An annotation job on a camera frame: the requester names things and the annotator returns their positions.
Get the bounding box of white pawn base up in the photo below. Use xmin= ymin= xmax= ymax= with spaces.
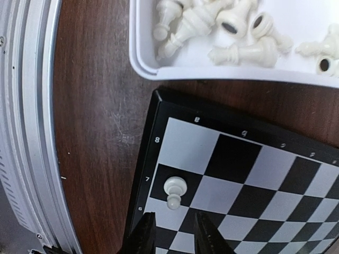
xmin=250 ymin=12 xmax=293 ymax=53

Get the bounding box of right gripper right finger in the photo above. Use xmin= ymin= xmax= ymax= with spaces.
xmin=194 ymin=212 xmax=235 ymax=254

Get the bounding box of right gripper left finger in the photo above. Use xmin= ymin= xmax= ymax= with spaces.
xmin=120 ymin=212 xmax=156 ymax=253

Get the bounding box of white piece at tray edge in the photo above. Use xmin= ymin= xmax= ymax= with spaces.
xmin=295 ymin=24 xmax=338 ymax=78

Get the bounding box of aluminium front rail frame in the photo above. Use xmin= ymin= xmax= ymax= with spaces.
xmin=1 ymin=1 xmax=82 ymax=253

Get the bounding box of white chess piece in tray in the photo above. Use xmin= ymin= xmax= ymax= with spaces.
xmin=153 ymin=0 xmax=184 ymax=41

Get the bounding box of white bishop in tray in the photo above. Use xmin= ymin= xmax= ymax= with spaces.
xmin=157 ymin=2 xmax=220 ymax=60

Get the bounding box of white plastic compartment tray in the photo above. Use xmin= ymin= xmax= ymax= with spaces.
xmin=129 ymin=1 xmax=338 ymax=88

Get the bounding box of white pawn lying in tray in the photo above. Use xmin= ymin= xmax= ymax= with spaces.
xmin=216 ymin=0 xmax=258 ymax=39

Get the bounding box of black white chess board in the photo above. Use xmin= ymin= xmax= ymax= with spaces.
xmin=124 ymin=89 xmax=338 ymax=253

